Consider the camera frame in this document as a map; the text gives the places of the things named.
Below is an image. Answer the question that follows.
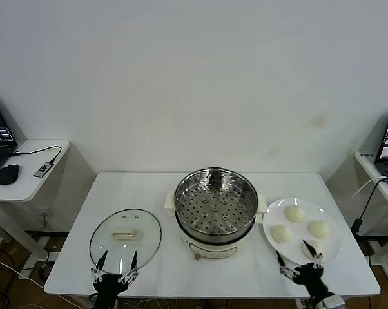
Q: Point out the white side table with mouse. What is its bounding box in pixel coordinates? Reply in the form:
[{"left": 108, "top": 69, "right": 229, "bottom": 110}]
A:
[{"left": 0, "top": 138, "right": 71, "bottom": 281}]

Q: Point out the black computer mouse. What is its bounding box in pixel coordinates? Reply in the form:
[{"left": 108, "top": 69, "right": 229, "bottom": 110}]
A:
[{"left": 0, "top": 164, "right": 21, "bottom": 186}]

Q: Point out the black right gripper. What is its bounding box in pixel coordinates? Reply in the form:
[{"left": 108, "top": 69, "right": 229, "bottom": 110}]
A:
[{"left": 276, "top": 239, "right": 332, "bottom": 300}]

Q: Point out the white laptop cable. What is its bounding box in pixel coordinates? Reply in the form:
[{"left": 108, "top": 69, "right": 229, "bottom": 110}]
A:
[{"left": 351, "top": 175, "right": 387, "bottom": 200}]

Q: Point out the cream electric cooker base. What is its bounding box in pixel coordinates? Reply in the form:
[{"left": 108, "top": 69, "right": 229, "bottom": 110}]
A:
[{"left": 164, "top": 189, "right": 268, "bottom": 261}]

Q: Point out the grey usb hub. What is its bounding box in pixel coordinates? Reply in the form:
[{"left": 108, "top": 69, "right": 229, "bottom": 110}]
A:
[{"left": 34, "top": 163, "right": 52, "bottom": 178}]

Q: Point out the white steamed baozi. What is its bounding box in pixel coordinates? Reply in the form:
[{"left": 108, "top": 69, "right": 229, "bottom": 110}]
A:
[
  {"left": 284, "top": 205, "right": 306, "bottom": 223},
  {"left": 270, "top": 224, "right": 294, "bottom": 244},
  {"left": 308, "top": 220, "right": 331, "bottom": 239},
  {"left": 302, "top": 239, "right": 329, "bottom": 261}
]

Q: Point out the glass pot lid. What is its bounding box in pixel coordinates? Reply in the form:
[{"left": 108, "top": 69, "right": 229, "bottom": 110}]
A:
[{"left": 89, "top": 208, "right": 162, "bottom": 275}]

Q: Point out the white side table with label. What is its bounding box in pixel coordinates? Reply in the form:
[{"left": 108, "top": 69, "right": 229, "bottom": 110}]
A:
[{"left": 354, "top": 150, "right": 388, "bottom": 284}]

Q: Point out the white round plate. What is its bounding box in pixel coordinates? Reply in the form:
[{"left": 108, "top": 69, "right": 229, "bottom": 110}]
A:
[{"left": 262, "top": 197, "right": 343, "bottom": 267}]

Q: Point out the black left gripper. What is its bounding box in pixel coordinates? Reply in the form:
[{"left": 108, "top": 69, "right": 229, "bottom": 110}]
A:
[{"left": 90, "top": 250, "right": 139, "bottom": 309}]

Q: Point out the black laptop power cable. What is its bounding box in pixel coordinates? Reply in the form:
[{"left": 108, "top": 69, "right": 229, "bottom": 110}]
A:
[{"left": 351, "top": 178, "right": 388, "bottom": 236}]

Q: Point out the steel steamer basket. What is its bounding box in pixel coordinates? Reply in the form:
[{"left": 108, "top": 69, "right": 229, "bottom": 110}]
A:
[{"left": 173, "top": 167, "right": 259, "bottom": 241}]

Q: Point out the white floor cable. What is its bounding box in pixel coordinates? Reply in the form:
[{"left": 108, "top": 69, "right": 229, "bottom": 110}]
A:
[{"left": 0, "top": 254, "right": 46, "bottom": 288}]

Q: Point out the black usb hub cable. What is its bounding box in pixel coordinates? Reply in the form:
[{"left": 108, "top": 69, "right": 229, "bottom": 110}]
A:
[{"left": 9, "top": 145, "right": 63, "bottom": 167}]

